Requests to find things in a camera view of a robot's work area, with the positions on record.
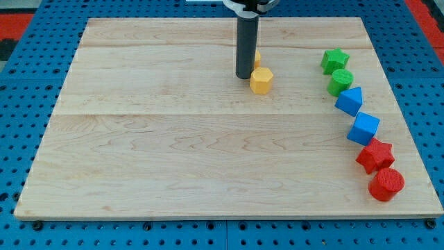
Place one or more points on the yellow heart block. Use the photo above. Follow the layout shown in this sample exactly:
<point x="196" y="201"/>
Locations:
<point x="257" y="62"/>

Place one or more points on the yellow hexagon block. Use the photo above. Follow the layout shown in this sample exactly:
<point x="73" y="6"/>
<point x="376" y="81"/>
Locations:
<point x="261" y="80"/>

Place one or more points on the light wooden board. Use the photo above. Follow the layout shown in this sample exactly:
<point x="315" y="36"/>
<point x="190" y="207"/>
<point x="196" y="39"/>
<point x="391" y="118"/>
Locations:
<point x="151" y="123"/>

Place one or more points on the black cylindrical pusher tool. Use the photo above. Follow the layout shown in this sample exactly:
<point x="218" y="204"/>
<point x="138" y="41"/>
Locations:
<point x="246" y="46"/>

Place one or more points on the green cylinder block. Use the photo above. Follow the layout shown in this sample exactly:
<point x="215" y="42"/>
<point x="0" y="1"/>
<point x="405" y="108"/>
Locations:
<point x="341" y="80"/>

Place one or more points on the blue triangle block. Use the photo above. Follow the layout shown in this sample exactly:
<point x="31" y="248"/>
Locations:
<point x="350" y="101"/>

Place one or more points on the green star block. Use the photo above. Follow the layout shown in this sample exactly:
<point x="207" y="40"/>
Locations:
<point x="334" y="59"/>

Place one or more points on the blue cube block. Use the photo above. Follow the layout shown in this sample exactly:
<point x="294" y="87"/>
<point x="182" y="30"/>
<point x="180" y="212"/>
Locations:
<point x="363" y="129"/>

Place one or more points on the red star block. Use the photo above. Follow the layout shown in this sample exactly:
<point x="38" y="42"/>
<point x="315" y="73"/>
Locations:
<point x="375" y="156"/>

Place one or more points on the red cylinder block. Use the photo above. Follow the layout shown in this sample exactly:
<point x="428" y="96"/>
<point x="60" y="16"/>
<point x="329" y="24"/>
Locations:
<point x="386" y="184"/>

